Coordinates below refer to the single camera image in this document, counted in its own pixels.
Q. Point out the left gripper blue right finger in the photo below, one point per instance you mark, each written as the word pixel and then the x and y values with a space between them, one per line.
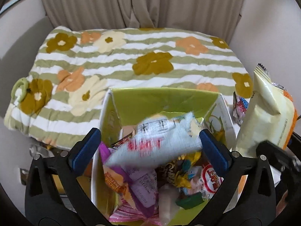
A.
pixel 217 153

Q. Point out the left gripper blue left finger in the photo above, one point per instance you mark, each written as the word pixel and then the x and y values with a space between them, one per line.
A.
pixel 83 151

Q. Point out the cream orange snack bag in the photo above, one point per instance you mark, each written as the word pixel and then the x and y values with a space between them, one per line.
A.
pixel 271 115

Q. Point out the yellow brown snack bag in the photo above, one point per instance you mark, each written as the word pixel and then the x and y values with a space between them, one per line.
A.
pixel 175 172

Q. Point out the silver grey snack bag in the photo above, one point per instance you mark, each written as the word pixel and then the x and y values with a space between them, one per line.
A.
pixel 158 141

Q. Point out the purple snack bag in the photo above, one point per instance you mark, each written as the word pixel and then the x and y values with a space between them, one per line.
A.
pixel 143 188

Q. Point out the shrimp flakes snack bag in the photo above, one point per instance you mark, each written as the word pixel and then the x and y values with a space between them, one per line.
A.
pixel 203 179

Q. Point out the person's right hand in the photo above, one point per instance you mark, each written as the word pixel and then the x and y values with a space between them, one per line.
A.
pixel 282 204

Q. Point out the white persimmon print cloth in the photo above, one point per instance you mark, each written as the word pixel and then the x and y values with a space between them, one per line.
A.
pixel 248 188

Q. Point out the dark blue red snack bag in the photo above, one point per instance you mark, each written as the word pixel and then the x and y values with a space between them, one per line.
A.
pixel 240 106

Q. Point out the dark green snack bar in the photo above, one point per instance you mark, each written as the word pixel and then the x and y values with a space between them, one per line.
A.
pixel 189 201

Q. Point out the green striped floral blanket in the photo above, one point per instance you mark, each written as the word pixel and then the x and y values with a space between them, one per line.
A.
pixel 60 97

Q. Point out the green cardboard storage box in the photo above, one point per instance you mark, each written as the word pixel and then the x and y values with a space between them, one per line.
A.
pixel 125 108

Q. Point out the beige pleated curtain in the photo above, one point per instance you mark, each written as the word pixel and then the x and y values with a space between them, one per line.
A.
pixel 214 17

